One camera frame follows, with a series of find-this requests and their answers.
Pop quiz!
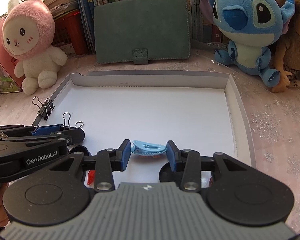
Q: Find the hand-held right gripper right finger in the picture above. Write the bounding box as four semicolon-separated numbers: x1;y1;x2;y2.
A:
166;140;245;193

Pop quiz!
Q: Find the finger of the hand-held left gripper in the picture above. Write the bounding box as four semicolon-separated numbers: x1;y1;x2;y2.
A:
25;129;85;147
0;124;66;137

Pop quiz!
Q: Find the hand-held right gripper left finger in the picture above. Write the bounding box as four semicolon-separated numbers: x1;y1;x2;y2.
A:
49;139;131;193

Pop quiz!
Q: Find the large black binder clip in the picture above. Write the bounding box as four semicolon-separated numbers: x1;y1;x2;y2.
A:
62;112;85;131

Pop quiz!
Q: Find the black round lid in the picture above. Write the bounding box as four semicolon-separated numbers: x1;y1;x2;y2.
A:
69;145;90;157

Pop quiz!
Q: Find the light blue hair clip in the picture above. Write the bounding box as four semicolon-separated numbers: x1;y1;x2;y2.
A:
131;140;167;157

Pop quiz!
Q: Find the red plastic clip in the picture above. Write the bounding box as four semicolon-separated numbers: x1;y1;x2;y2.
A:
86;170;95;186

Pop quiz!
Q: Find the white cardboard box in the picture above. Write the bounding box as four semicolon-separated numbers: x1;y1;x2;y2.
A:
31;71;257;188

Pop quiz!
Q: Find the small black binder clip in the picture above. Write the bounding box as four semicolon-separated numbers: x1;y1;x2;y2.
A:
32;97;55;121

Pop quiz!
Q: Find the pink triangular house box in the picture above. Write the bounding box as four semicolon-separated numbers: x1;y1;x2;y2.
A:
0;20;23;93

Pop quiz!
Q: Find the pink bunny plush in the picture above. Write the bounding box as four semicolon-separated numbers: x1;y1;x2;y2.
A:
1;0;68;95

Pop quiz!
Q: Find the red plastic basket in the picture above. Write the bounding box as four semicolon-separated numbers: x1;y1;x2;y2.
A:
51;10;90;57

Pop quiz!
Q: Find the pink snowflake tablecloth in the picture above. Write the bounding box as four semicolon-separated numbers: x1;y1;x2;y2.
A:
0;47;300;230

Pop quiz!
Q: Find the green felt notebook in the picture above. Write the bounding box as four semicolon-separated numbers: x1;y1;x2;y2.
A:
93;0;192;65

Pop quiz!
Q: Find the blue alien plush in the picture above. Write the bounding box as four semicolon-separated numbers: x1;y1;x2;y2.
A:
197;0;296;88

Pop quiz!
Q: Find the brown-haired doll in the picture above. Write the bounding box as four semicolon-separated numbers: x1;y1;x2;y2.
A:
270;0;300;93

